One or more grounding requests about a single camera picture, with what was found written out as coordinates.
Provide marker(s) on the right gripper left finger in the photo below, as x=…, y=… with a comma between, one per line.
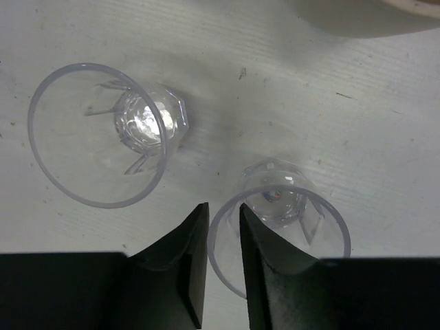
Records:
x=161, y=287

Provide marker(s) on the beige cup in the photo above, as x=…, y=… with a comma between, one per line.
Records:
x=366, y=19

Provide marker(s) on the clear glass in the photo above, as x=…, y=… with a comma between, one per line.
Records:
x=288, y=203
x=101, y=137

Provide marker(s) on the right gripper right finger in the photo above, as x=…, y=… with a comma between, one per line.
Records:
x=287, y=288

